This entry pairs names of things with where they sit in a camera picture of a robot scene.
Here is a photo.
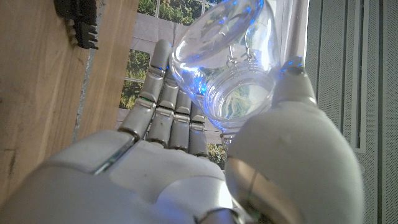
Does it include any printed window backdrop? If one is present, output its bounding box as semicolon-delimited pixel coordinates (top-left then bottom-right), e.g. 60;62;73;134
117;0;309;170

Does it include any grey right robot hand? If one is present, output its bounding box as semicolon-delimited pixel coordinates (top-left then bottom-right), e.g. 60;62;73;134
0;39;365;224

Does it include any black hair claw clip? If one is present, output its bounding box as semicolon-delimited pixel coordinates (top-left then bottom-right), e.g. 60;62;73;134
53;0;100;50

